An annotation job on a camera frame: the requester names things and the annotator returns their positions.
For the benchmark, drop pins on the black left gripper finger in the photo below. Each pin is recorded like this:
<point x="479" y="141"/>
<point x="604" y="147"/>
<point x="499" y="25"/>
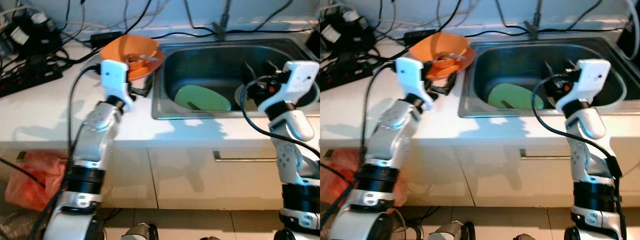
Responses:
<point x="445" y="85"/>
<point x="144" y="91"/>

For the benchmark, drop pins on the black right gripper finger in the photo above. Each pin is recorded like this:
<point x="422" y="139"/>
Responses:
<point x="249" y="72"/>
<point x="571" y="66"/>
<point x="274" y="69"/>
<point x="550" y="71"/>

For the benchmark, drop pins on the orange plastic bowl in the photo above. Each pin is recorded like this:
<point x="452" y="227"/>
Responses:
<point x="125" y="46"/>
<point x="435" y="42"/>

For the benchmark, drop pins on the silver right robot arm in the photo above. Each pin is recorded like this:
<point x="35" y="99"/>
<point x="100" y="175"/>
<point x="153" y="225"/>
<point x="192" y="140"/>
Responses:
<point x="292" y="125"/>
<point x="590" y="125"/>

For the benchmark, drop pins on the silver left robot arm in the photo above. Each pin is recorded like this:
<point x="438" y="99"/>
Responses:
<point x="387" y="140"/>
<point x="95" y="137"/>

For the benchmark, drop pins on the white kitchen cabinet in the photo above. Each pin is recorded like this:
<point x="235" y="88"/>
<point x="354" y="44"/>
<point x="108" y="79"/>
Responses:
<point x="500" y="182"/>
<point x="200" y="182"/>

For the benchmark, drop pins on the metal spoon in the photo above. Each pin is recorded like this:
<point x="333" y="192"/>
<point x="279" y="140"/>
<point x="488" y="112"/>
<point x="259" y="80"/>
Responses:
<point x="447" y="55"/>
<point x="142" y="57"/>

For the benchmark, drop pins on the stainless steel sink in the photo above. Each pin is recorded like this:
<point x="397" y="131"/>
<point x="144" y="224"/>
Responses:
<point x="515" y="62"/>
<point x="210" y="65"/>

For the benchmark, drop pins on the green plastic plate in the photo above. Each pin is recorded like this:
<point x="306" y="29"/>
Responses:
<point x="520" y="96"/>
<point x="205" y="97"/>

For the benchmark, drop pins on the metal faucet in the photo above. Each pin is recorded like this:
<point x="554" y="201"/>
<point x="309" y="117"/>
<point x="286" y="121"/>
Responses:
<point x="220" y="27"/>
<point x="534" y="27"/>

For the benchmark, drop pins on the dark chopstick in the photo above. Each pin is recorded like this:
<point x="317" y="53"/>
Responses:
<point x="194" y="105"/>
<point x="506" y="103"/>

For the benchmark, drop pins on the black power adapter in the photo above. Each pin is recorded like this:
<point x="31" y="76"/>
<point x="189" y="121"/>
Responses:
<point x="419" y="36"/>
<point x="106" y="39"/>

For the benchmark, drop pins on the black appliance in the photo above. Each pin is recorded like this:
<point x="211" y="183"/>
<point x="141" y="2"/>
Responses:
<point x="631" y="42"/>

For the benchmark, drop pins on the black power strip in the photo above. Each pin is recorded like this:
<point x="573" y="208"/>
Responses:
<point x="30" y="80"/>
<point x="345" y="75"/>

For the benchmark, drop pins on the black charger with white label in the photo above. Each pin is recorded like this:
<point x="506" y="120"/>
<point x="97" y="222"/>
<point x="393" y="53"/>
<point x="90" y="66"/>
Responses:
<point x="345" y="27"/>
<point x="32" y="35"/>

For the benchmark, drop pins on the red plastic bag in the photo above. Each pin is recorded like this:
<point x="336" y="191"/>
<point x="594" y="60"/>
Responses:
<point x="337" y="175"/>
<point x="35" y="180"/>

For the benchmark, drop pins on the robot left leg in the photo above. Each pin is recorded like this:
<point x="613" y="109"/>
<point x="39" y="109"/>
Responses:
<point x="140" y="232"/>
<point x="452" y="231"/>

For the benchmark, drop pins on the robot leg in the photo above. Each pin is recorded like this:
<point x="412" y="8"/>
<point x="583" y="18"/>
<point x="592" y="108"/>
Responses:
<point x="140" y="232"/>
<point x="210" y="238"/>
<point x="452" y="231"/>
<point x="525" y="237"/>

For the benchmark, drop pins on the robot right leg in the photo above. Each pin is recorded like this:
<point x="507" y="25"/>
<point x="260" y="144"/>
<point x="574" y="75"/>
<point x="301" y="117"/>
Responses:
<point x="210" y="238"/>
<point x="525" y="237"/>

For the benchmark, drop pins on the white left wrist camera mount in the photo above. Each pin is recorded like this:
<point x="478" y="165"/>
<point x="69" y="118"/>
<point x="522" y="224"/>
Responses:
<point x="114" y="80"/>
<point x="412" y="80"/>

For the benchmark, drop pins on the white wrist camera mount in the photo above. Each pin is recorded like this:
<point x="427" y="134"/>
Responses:
<point x="295" y="77"/>
<point x="412" y="80"/>
<point x="114" y="80"/>
<point x="592" y="77"/>

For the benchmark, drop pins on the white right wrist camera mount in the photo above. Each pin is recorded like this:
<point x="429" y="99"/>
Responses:
<point x="592" y="77"/>
<point x="295" y="77"/>

